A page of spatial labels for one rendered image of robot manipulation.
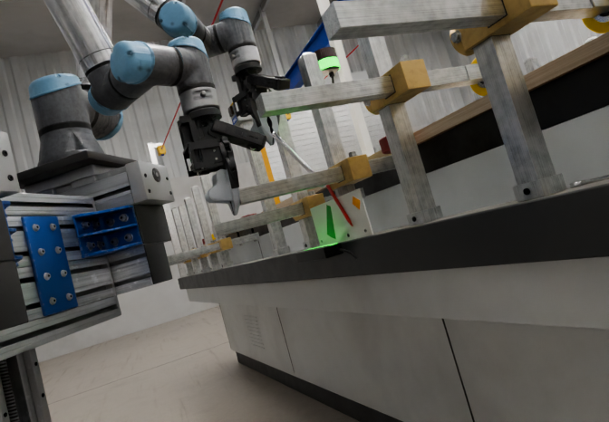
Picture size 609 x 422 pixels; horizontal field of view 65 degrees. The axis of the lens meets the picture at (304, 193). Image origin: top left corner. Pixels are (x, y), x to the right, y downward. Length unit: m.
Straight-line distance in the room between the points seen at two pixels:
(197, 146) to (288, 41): 9.41
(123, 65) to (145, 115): 8.29
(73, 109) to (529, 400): 1.20
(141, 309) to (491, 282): 8.07
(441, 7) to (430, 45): 11.25
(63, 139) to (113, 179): 0.16
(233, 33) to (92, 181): 0.50
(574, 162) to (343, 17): 0.53
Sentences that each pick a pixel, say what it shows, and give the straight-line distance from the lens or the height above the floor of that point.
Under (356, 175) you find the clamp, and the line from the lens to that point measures 1.02.
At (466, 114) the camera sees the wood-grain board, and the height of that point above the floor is 0.88.
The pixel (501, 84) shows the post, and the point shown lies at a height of 0.86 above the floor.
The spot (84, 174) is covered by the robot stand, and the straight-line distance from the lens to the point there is 1.17.
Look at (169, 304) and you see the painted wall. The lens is 8.70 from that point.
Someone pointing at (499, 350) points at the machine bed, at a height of 0.38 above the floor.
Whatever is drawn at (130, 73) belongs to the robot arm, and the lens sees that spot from 0.92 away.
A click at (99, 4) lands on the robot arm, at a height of 1.48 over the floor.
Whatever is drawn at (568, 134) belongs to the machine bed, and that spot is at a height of 0.78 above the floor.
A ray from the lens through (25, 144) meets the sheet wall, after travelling 9.21.
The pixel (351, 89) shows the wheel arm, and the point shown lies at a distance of 0.81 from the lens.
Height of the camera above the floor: 0.73
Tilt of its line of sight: 5 degrees up
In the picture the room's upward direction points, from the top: 16 degrees counter-clockwise
